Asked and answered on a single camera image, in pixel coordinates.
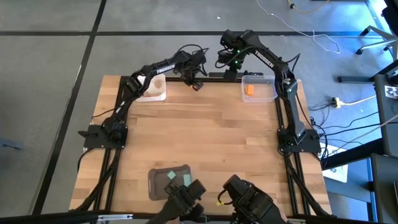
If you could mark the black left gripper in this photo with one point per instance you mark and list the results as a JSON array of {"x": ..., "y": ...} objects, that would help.
[{"x": 192, "y": 74}]

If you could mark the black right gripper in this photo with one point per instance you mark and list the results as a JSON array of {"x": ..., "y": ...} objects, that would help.
[{"x": 231, "y": 59}]

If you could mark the teal rectangular block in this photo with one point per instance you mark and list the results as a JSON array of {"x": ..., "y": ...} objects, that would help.
[{"x": 186, "y": 180}]

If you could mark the gray translucent bin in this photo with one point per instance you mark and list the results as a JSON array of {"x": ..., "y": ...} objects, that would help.
[{"x": 160, "y": 186}]

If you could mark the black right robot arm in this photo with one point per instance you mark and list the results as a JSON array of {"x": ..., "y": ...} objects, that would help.
[{"x": 264, "y": 59}]

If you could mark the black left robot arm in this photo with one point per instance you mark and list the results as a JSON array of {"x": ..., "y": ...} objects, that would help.
[{"x": 164, "y": 69}]

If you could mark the orange rectangular block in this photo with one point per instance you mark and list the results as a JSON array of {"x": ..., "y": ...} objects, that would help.
[{"x": 249, "y": 90}]

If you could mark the natural wood cube block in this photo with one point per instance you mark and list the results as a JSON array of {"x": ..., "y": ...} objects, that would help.
[{"x": 160, "y": 83}]

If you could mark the clear plastic bin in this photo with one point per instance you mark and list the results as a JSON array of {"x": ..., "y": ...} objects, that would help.
[{"x": 264, "y": 96}]

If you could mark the white plastic bin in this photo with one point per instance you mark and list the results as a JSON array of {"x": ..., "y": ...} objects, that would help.
[{"x": 158, "y": 97}]

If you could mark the teal cube block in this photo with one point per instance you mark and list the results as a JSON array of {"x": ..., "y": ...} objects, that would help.
[{"x": 171, "y": 175}]

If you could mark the yellow power plug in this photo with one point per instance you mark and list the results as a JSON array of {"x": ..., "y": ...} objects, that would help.
[{"x": 335, "y": 101}]

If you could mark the black desk foot bar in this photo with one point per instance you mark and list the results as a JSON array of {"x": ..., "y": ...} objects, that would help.
[{"x": 354, "y": 79}]

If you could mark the black diagonal bar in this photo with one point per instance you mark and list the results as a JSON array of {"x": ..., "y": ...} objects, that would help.
[{"x": 351, "y": 154}]

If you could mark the white paper sheet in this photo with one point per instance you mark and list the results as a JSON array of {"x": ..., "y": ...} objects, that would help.
[{"x": 339, "y": 174}]

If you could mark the gray chair base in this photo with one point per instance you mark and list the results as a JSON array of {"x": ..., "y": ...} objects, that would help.
[{"x": 381, "y": 32}]

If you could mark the black white fiducial tag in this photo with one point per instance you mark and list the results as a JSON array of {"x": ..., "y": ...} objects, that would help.
[{"x": 392, "y": 92}]

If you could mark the black desk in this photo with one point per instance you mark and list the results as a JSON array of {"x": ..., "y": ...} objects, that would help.
[{"x": 387, "y": 124}]

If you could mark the black chair seat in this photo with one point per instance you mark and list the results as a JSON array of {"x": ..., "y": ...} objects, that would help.
[{"x": 392, "y": 15}]

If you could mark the dark gray desk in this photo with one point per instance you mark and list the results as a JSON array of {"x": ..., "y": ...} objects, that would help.
[{"x": 385, "y": 186}]

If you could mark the black edge bar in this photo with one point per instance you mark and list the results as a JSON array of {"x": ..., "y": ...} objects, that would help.
[{"x": 46, "y": 217}]

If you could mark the black aluminium table frame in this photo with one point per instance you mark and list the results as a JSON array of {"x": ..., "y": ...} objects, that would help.
[{"x": 280, "y": 115}]

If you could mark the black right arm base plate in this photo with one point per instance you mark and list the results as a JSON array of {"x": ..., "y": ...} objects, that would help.
[{"x": 312, "y": 144}]

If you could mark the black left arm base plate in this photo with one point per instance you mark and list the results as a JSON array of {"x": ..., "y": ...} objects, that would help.
[{"x": 93, "y": 140}]

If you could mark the silver metal bracket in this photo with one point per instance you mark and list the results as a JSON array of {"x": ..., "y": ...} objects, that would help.
[{"x": 115, "y": 217}]

